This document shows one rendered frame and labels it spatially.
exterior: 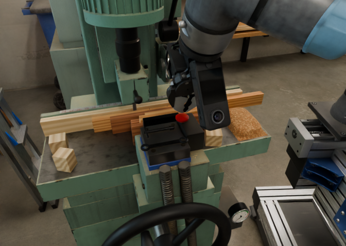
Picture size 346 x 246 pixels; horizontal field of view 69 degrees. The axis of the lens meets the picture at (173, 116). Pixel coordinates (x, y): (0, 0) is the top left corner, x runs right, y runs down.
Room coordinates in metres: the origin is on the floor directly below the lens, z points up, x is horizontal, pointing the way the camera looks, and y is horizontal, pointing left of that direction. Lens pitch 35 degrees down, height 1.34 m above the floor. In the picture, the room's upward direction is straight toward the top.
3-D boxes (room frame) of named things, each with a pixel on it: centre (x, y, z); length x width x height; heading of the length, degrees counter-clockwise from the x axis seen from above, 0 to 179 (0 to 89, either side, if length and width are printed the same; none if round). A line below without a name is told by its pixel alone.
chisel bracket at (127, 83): (0.61, 0.11, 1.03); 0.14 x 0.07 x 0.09; 16
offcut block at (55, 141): (0.49, 0.29, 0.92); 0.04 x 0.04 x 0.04; 19
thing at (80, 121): (0.63, 0.07, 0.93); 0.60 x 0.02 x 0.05; 106
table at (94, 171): (0.50, 0.03, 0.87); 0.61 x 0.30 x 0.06; 106
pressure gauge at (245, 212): (0.47, -0.20, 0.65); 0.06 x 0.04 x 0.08; 106
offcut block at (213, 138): (0.52, -0.11, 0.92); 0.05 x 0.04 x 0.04; 178
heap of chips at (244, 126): (0.59, -0.20, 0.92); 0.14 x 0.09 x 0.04; 16
